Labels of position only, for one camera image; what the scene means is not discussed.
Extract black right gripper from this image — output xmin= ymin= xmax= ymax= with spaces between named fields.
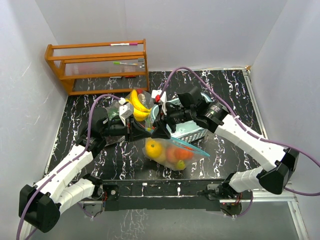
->
xmin=150 ymin=102 xmax=195 ymax=140

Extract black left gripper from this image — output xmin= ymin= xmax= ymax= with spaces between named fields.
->
xmin=101 ymin=114 xmax=151 ymax=145

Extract yellow bananas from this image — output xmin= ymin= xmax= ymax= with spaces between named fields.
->
xmin=126 ymin=89 xmax=151 ymax=122

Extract clear zip bag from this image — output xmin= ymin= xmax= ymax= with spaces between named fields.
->
xmin=124 ymin=88 xmax=155 ymax=122
xmin=142 ymin=137 xmax=210 ymax=171

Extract orange peach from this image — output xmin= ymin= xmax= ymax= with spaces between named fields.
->
xmin=165 ymin=146 xmax=194 ymax=163

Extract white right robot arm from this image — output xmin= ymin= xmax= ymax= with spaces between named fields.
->
xmin=151 ymin=87 xmax=299 ymax=199

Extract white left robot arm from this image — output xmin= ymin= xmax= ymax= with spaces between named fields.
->
xmin=18 ymin=105 xmax=151 ymax=233

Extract teal plastic basket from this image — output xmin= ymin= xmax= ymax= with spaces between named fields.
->
xmin=160 ymin=97 xmax=211 ymax=142

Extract green white marker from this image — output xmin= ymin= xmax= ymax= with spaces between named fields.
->
xmin=113 ymin=61 xmax=138 ymax=66

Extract pink white marker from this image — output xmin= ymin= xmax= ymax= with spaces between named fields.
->
xmin=110 ymin=42 xmax=138 ymax=47

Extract wooden rack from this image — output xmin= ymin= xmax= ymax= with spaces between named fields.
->
xmin=44 ymin=39 xmax=150 ymax=96

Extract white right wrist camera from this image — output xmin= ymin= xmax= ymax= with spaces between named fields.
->
xmin=151 ymin=90 xmax=167 ymax=120

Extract black metal base rail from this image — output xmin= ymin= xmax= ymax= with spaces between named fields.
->
xmin=50 ymin=179 xmax=296 ymax=217

